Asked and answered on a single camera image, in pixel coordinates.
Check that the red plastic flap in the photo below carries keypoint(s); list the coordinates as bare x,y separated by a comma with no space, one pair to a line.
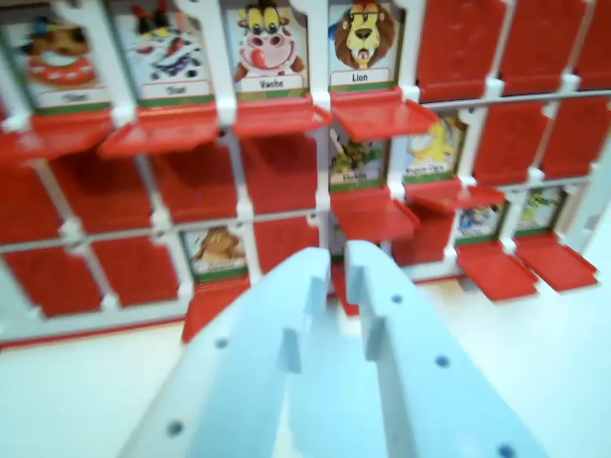
580,138
458,195
377,114
195,183
370,212
279,176
460,47
52,133
556,262
277,117
511,143
52,281
136,269
162,131
102,193
496,269
541,45

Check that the yellow figure picture card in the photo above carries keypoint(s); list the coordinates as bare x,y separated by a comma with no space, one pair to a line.
434,148

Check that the red and white game board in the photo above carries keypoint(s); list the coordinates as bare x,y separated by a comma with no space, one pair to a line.
219,71

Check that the green figure picture card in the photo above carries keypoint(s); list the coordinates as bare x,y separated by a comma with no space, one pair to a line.
358,160

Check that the cow picture card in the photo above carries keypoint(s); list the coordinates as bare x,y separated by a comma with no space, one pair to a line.
267,47

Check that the dalmatian picture card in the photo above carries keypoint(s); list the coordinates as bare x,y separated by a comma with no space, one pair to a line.
167,52

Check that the dog picture card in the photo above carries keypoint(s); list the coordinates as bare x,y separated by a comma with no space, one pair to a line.
62,62

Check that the lion picture card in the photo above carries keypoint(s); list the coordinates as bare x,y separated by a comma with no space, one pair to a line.
365,43

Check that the brown animal picture card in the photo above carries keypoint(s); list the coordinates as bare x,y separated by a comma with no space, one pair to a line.
217,253

